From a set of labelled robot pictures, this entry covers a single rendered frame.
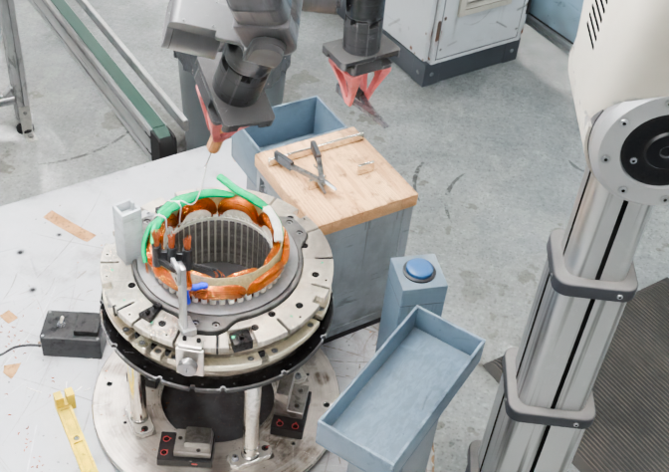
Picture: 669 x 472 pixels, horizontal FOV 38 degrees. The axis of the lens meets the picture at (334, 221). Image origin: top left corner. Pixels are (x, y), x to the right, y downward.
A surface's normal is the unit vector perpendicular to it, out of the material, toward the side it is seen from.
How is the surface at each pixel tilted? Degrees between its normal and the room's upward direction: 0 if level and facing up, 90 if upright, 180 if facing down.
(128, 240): 90
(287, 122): 90
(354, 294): 90
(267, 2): 110
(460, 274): 0
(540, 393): 90
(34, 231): 0
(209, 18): 36
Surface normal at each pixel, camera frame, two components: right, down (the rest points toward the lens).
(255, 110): 0.34, -0.48
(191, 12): 0.24, -0.23
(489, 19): 0.51, 0.64
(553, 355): -0.07, 0.65
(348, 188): 0.08, -0.75
